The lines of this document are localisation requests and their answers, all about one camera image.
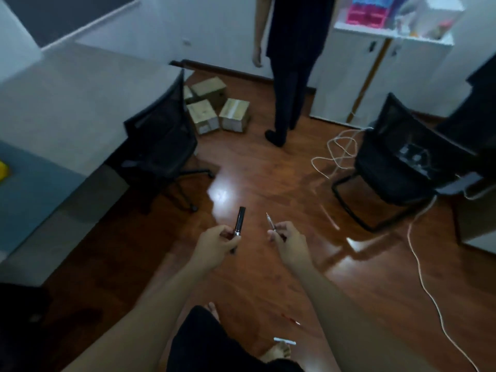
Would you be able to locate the yellow plastic bin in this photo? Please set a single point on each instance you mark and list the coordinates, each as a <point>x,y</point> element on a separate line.
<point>4,172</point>

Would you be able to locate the dark grey window blind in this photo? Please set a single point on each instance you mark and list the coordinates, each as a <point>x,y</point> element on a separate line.
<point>58,15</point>

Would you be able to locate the black cantilever chair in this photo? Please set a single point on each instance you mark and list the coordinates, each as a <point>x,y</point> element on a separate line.
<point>391,170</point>

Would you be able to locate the green white pen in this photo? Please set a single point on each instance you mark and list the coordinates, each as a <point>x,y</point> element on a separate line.
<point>284,340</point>

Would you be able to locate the person's right foot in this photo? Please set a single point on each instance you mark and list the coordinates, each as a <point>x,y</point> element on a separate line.
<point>276,353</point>

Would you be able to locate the red pen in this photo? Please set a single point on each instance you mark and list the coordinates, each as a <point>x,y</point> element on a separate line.
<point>290,320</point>

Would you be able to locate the person's foot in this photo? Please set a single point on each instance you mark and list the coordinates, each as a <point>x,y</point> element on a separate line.
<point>214,311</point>
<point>276,353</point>

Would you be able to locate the white cabinet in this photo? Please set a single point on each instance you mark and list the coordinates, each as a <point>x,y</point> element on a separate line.
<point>337,73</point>

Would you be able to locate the person's left foot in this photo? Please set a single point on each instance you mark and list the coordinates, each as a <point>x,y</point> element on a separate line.
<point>214,311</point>

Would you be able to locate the person's left forearm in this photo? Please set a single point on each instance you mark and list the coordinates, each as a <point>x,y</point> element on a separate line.
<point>139,325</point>

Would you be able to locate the black marker pen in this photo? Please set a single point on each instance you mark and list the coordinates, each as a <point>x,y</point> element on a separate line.
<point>240,220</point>

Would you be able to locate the pink plastic organiser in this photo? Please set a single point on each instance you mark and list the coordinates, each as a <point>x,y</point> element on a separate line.
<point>368,13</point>

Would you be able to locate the person's right forearm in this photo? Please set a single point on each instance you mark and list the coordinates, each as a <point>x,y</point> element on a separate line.
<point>356,329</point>

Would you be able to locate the person's black shorts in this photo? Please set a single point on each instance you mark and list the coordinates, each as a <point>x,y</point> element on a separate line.
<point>209,344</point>

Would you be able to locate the thin silver pen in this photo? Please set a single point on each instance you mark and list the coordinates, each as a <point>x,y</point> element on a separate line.
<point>270,221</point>

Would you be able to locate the person's left hand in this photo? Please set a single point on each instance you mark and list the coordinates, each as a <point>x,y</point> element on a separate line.
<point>211,247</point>

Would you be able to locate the person's right hand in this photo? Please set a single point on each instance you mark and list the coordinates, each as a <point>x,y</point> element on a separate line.
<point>292,247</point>

